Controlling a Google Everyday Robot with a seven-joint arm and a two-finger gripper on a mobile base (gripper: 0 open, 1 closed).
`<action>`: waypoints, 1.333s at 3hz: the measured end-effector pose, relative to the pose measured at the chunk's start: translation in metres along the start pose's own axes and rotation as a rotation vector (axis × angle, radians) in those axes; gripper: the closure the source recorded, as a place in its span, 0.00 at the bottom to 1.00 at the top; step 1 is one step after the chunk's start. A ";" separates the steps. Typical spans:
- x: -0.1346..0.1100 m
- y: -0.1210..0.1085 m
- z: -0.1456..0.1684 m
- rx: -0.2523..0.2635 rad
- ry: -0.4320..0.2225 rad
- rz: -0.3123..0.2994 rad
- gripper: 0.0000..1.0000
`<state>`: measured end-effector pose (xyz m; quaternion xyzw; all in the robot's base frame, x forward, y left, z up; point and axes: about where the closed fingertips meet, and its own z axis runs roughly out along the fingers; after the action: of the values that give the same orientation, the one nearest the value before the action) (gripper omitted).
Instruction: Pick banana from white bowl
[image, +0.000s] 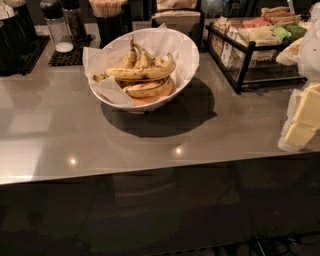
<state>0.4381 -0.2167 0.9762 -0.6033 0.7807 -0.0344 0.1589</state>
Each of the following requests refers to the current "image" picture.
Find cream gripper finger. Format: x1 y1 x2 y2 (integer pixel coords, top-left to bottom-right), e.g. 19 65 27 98
285 123 316 147

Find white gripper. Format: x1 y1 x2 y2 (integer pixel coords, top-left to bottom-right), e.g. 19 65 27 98
276 3 320 129

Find front lower banana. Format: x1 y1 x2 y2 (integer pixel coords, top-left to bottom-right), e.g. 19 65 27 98
123 77 174 98

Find white bowl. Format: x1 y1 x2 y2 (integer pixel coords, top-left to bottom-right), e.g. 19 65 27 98
82 26 200 112

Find middle back banana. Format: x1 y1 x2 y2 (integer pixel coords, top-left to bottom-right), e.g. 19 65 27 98
134 43 153 68

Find upright back banana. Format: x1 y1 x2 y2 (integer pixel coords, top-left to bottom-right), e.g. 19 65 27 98
122 37 137 68

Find small left banana tip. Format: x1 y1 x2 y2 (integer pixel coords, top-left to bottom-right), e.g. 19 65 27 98
93 74 106 82

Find green tea packets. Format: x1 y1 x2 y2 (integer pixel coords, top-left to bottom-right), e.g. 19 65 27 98
272 23 307 44

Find brown sugar packets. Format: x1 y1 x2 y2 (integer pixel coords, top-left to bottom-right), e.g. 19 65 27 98
261 6 301 25

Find pink sweetener packets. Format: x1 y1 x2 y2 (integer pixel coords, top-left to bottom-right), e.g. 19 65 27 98
243 17 271 28

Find napkin dispenser black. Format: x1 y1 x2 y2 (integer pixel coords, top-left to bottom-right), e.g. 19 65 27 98
151 0 204 48

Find white paper liner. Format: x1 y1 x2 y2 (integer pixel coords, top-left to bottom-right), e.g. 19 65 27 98
83 25 199 112

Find black cup with stirrers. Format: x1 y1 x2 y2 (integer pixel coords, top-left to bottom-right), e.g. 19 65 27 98
89 0 133 48

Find black rubber mat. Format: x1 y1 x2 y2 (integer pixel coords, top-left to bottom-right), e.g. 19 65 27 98
17 35 50 75
49 34 94 66

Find pepper grinder glass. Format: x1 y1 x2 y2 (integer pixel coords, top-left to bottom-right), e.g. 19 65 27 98
61 0 87 42

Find salt shaker glass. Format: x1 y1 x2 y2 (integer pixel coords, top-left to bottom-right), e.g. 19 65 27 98
39 0 73 53

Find black rubber mat left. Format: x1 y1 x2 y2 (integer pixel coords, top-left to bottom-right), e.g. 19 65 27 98
17 35 50 75

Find black container left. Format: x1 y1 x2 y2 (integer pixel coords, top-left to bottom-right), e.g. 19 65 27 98
0 3 37 76

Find black wire rack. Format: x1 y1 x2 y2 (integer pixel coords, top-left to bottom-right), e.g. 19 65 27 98
206 17 303 93

